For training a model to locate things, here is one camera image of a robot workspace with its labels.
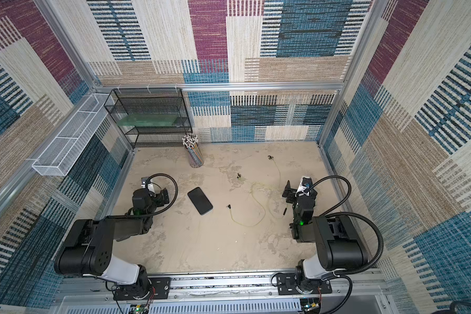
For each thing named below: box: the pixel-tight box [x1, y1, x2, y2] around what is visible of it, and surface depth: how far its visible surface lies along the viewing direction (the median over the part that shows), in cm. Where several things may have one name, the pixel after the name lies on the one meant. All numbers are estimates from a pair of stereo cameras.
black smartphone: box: [187, 187, 214, 216], surface depth 99 cm
